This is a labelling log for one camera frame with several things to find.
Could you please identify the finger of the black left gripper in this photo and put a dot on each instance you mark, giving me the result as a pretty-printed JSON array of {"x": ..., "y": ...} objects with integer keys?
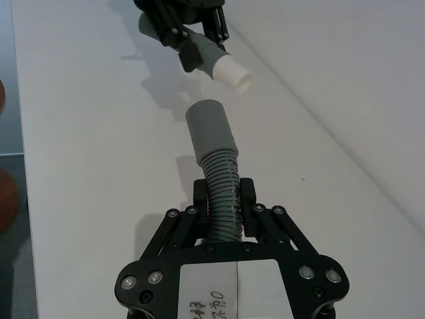
[
  {"x": 172, "y": 31},
  {"x": 217, "y": 28}
]

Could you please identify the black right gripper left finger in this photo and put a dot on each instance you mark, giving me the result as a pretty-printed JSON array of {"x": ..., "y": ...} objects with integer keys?
[{"x": 186, "y": 226}]

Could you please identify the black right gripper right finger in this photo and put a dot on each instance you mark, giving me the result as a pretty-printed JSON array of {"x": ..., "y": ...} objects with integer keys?
[{"x": 265, "y": 226}]

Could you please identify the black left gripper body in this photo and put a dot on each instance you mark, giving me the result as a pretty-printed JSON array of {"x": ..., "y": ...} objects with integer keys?
[{"x": 186, "y": 6}]

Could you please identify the grey pipe fitting white end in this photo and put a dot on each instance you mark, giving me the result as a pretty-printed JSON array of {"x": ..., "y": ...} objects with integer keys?
[{"x": 219, "y": 63}]

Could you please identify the brown wooden round object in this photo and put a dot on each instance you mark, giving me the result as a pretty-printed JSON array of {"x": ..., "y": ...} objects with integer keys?
[
  {"x": 7, "y": 202},
  {"x": 1, "y": 98}
]

